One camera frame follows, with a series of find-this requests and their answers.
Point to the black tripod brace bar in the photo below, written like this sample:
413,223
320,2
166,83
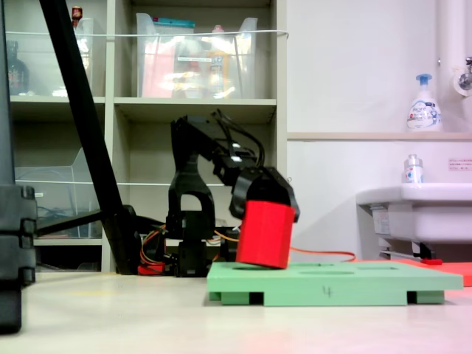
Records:
66,223

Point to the small clear silver-capped bottle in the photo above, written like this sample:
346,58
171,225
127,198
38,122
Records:
413,173

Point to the metal faucet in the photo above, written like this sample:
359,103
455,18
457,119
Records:
464,79

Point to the dark glass bottle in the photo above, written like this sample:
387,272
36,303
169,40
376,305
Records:
17,73

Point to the white sink basin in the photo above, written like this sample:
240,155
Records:
424,217

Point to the green shape sorting board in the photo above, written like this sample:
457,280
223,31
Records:
332,284

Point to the tall clear plastic container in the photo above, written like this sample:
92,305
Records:
90,55

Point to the black tripod leg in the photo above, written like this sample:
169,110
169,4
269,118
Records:
5,110
70,73

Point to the low clear plastic bin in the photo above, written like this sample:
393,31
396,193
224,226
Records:
44,191

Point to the pink refill pouch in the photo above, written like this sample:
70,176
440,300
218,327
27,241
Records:
158,73

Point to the large clear storage bin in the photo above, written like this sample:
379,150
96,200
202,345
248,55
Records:
243,55

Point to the teal-topped box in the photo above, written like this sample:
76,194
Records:
173,23

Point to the small brown bottle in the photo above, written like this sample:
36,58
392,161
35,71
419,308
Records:
76,14

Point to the beige shelf unit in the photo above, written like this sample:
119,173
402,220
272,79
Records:
195,105

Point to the red octagonal pillar block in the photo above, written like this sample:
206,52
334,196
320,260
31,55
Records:
265,236

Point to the small red piece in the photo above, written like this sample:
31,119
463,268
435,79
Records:
432,262

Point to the white blue pump soap bottle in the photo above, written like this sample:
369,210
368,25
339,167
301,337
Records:
424,114

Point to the yellow refill pouch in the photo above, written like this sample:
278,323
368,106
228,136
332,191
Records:
219,73

